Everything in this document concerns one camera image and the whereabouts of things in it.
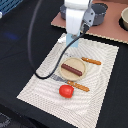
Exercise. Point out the brown toy sausage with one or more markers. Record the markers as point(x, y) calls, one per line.
point(71, 69)

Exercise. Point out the red toy tomato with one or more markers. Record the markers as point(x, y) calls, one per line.
point(66, 91)

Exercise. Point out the white toy fish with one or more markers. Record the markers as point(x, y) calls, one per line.
point(62, 39)

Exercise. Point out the small toy milk carton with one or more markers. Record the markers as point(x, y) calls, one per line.
point(69, 39)

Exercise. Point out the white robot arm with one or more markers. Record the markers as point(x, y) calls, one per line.
point(75, 10)

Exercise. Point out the round wooden plate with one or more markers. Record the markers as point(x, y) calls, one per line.
point(78, 69)

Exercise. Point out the beige woven placemat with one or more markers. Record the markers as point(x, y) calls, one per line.
point(82, 110)

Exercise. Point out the small grey pot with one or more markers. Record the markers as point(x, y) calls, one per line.
point(63, 12)

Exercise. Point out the large grey pot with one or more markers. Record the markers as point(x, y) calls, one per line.
point(100, 12)

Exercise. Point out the beige bowl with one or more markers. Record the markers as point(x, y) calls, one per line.
point(124, 16)

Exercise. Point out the blue basket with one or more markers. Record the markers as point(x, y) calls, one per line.
point(8, 5)

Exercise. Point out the wooden handled fork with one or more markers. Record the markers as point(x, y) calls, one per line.
point(74, 84)

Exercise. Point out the wooden handled knife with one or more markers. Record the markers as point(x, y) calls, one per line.
point(91, 61)

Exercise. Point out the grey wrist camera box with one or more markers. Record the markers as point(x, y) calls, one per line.
point(88, 20)

